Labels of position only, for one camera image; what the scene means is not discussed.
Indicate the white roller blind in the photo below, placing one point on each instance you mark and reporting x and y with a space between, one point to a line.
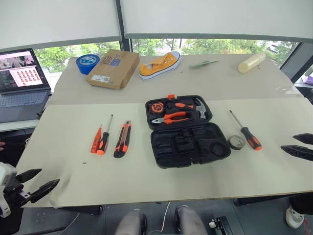
215 17
58 19

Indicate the black floor device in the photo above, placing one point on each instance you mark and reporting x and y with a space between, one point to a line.
222 226

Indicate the purple object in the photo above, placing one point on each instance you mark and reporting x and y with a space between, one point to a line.
309 80

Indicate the beige paper table cover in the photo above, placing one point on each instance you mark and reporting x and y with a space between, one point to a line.
97 176
195 83

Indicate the bystander bare hand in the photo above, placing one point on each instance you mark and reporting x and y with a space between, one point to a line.
1 145

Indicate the orange black utility knife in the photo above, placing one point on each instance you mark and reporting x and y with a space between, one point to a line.
123 139

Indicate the yellow canvas shoe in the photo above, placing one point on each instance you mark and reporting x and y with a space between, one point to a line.
159 67

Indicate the orange tester screwdriver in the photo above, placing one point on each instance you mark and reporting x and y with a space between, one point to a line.
95 143

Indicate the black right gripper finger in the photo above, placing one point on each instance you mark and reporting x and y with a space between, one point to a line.
300 151
305 138

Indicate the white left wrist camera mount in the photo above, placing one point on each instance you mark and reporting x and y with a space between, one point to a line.
5 172

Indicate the black tool case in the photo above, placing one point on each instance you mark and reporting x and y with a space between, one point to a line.
185 144

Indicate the open laptop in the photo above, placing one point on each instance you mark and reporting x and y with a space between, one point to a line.
22 98

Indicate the cream cylinder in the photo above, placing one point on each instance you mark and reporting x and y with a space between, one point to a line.
252 63

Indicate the black trouser leg of bystander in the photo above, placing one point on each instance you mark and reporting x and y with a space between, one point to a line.
303 202

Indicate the claw hammer with orange grip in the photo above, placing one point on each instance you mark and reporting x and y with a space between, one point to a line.
201 110

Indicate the black table foot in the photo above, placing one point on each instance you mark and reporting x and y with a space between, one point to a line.
259 200
83 210

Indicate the blue tape roll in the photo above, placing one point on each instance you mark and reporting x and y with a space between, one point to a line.
84 64

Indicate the dark window pillar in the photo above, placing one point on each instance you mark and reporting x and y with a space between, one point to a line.
123 44

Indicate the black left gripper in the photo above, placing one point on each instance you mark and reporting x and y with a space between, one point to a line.
14 192

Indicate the green plastic tool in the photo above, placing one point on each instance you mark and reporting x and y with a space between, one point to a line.
201 64

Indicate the white sneaker of bystander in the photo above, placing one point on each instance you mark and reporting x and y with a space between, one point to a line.
294 218

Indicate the orange black tape measure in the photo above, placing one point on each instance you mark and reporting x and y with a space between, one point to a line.
157 108

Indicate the grey rounded shape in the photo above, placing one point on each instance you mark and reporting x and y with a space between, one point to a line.
189 221
130 224

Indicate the brown cardboard box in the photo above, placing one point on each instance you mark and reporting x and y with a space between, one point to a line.
115 71

